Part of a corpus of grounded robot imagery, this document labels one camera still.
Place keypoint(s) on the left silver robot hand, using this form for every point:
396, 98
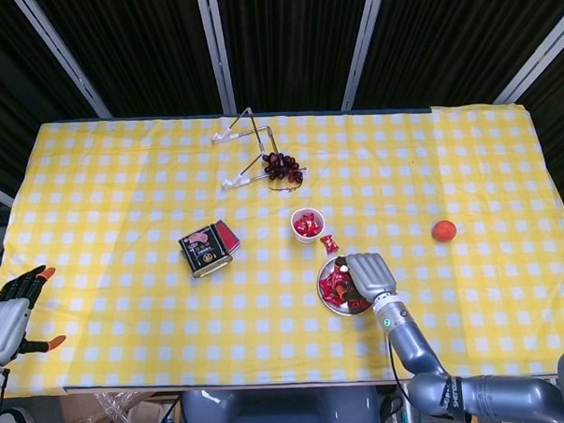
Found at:
4, 329

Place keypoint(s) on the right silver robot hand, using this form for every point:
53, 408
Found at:
371, 275

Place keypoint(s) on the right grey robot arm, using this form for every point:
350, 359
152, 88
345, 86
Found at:
411, 341

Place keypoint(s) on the silver metal plate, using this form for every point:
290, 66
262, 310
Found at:
328, 266

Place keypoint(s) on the white paper cup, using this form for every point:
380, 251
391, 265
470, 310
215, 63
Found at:
298, 241

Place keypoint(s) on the orange red peach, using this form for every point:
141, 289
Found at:
444, 231

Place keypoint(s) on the brown cardboard box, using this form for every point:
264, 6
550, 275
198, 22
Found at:
80, 417

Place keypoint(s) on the thin brown twig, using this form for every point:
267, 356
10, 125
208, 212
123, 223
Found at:
283, 190

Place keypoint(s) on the dark red grape bunch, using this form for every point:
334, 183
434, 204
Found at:
280, 167

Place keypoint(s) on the clear plastic wrap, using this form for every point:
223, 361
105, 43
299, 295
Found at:
117, 415

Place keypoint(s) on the metal table leg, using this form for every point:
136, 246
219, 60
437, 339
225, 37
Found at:
407, 417

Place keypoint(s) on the grey robot torso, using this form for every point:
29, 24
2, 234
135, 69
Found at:
281, 413

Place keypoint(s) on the black gold luncheon meat tin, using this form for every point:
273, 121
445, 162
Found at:
204, 250

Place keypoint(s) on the yellow white checkered tablecloth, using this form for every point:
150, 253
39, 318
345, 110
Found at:
121, 181

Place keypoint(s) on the black pleated curtain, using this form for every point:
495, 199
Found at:
139, 49

